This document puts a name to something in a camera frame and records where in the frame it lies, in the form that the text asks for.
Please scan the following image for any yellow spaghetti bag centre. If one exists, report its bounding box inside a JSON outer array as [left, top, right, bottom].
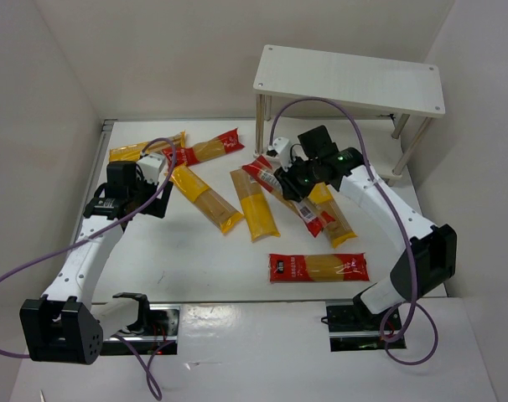
[[230, 169, 280, 242]]

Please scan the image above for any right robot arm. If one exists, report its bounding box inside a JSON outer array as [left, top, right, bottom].
[[269, 126, 457, 317]]

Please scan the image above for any white two-tier shelf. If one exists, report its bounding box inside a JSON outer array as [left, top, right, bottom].
[[253, 44, 445, 184]]

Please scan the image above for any aluminium table edge rail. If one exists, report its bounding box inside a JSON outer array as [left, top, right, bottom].
[[77, 119, 117, 222]]

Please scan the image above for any red spaghetti bag front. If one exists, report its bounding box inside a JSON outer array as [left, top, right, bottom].
[[269, 253, 370, 282]]

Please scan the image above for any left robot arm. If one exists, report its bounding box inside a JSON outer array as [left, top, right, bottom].
[[19, 153, 173, 364]]

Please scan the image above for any yellow spaghetti bag right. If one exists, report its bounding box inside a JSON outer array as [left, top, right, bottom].
[[308, 183, 356, 249]]

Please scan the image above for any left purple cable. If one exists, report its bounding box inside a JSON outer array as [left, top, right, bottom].
[[0, 137, 179, 402]]

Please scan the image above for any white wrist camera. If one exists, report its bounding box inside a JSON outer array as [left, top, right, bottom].
[[266, 137, 293, 171], [137, 152, 167, 185]]

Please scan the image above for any yellow spaghetti bag top left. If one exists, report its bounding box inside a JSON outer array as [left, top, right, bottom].
[[108, 131, 186, 162]]

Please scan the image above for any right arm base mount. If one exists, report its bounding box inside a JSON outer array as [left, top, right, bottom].
[[320, 302, 385, 353]]

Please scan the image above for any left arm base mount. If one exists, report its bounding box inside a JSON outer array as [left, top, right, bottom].
[[91, 299, 181, 356]]

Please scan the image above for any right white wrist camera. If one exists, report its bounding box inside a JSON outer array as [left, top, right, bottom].
[[266, 137, 293, 171]]

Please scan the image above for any purple cable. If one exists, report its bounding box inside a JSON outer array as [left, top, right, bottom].
[[270, 97, 439, 366], [0, 137, 179, 402]]

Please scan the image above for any yellow spaghetti bag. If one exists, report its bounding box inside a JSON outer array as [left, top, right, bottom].
[[308, 183, 356, 249], [230, 169, 280, 242], [108, 131, 186, 162], [171, 164, 244, 235]]

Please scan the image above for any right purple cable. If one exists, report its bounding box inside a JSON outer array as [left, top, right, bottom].
[[270, 97, 439, 366]]

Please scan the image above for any red spaghetti bag with label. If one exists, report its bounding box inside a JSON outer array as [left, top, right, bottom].
[[241, 156, 334, 237]]

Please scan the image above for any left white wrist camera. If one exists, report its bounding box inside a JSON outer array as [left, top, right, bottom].
[[137, 152, 167, 185]]

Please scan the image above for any red spaghetti bag top centre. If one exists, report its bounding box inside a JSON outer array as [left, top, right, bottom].
[[173, 129, 245, 166]]

